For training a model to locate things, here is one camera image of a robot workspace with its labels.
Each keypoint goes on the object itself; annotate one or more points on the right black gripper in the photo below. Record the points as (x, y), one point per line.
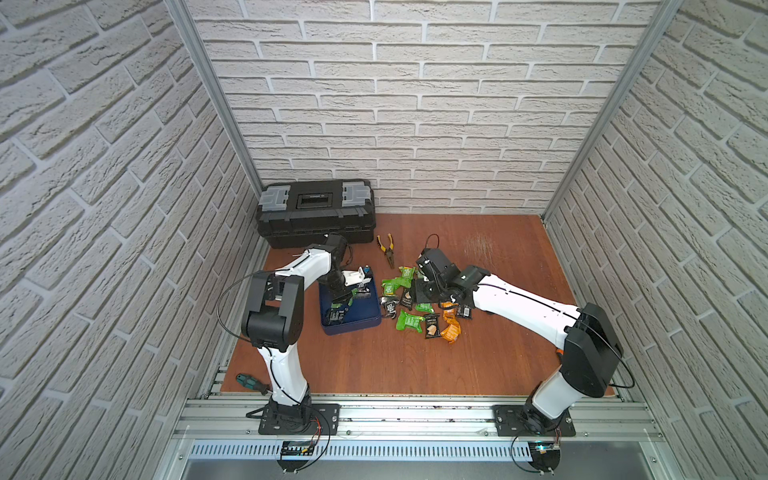
(419, 295)

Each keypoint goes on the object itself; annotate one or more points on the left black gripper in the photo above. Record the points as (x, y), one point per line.
(339, 293)

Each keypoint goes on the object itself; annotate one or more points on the green cookie packet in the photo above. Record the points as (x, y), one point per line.
(406, 320)
(424, 308)
(391, 286)
(406, 277)

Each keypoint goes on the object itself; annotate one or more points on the black cookie packet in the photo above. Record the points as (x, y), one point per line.
(431, 328)
(406, 300)
(464, 312)
(390, 305)

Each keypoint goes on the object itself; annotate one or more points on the dark blue storage box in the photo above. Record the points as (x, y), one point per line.
(362, 312)

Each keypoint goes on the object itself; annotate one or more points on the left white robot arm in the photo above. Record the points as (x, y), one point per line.
(274, 316)

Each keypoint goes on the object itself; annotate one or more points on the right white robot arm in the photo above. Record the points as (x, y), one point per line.
(590, 348)

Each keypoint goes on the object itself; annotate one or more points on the yellow black pliers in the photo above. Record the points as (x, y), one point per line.
(387, 249)

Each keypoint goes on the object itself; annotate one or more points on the black plastic toolbox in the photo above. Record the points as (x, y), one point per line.
(298, 214)

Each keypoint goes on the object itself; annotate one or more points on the left control board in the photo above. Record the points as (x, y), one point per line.
(295, 455)

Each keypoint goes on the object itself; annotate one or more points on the control board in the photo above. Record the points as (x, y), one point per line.
(295, 455)
(545, 457)

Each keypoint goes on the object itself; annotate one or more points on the right control board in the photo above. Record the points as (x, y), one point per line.
(545, 457)

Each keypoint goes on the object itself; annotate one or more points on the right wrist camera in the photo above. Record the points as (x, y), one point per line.
(437, 268)

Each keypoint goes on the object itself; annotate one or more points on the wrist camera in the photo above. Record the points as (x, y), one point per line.
(437, 268)
(337, 246)

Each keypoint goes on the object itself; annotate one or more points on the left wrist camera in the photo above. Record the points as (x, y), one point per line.
(337, 246)

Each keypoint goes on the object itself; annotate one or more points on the green handled tool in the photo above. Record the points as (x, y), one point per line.
(251, 383)

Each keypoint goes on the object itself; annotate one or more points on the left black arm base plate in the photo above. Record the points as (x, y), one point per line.
(306, 420)

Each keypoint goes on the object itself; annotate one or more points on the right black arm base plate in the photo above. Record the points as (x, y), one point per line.
(521, 420)

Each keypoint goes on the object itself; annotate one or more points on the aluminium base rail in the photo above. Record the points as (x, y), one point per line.
(389, 428)

